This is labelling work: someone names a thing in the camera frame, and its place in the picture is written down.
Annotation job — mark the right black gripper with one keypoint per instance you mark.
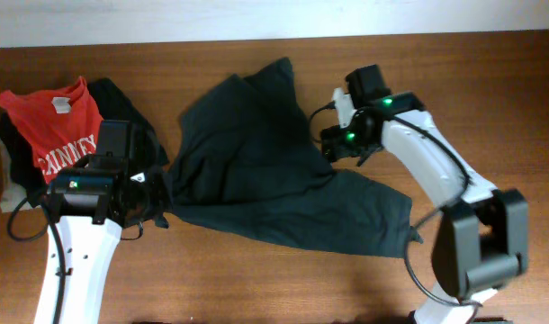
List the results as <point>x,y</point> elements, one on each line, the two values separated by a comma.
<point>330,147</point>

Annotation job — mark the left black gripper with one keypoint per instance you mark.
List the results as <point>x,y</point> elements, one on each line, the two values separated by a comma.
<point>153,193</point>

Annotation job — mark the dark green t-shirt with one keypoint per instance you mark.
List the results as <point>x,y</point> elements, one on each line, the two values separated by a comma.
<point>247,165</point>

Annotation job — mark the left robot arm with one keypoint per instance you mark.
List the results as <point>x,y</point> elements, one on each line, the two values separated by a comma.
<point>87,207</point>

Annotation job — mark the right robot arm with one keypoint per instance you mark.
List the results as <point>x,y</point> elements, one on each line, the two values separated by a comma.
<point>482,240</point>

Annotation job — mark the black folded t-shirt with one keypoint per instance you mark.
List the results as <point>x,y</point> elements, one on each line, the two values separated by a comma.
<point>24,176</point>

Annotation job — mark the red folded t-shirt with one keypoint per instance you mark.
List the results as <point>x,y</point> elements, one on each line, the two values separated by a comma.
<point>60,125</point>

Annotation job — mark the beige folded t-shirt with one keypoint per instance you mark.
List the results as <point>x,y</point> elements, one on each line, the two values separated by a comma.
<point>12,193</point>

